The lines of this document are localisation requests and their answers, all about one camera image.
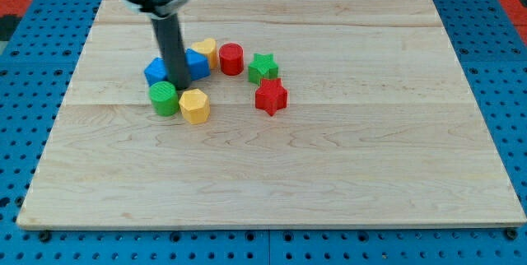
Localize green star block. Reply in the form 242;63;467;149
248;53;279;85

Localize green cylinder block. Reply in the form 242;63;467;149
148;81;179;117

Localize blue cube block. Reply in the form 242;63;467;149
143;58;167;86

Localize light wooden board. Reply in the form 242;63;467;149
16;0;526;230

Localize red star block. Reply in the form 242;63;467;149
255;78;288;116

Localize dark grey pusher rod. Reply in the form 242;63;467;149
152;14;191;91

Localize yellow heart block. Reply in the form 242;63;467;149
191;38;218;69

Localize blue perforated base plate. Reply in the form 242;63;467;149
1;0;526;264

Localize red cylinder block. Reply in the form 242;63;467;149
219;43;244;76

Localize yellow hexagon block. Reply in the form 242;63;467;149
179;89;210;124

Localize blue triangle block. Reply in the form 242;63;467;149
185;49;211;81

